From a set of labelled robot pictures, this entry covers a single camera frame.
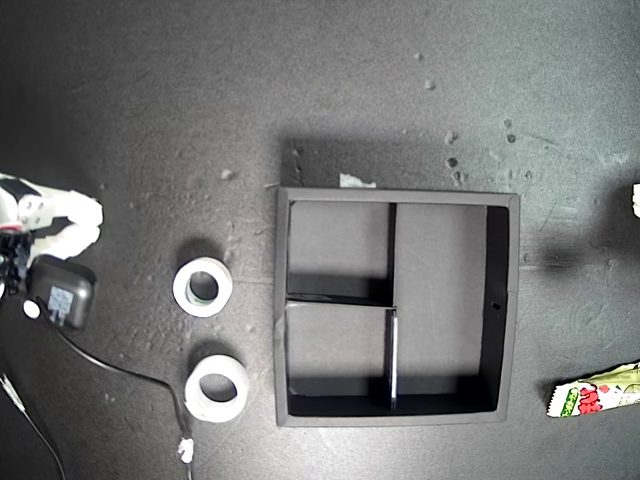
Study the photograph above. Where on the white tape roll green core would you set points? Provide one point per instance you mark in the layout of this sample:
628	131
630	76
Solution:
181	290

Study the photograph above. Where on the green cartoon snack bar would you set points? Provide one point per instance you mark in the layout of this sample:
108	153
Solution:
590	397

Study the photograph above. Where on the black compartment tray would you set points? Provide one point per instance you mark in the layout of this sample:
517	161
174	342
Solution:
440	250

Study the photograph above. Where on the white tape scrap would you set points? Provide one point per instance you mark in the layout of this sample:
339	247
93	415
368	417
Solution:
355	181

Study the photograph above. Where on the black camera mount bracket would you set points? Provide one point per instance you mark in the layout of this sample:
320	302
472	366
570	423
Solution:
12	265

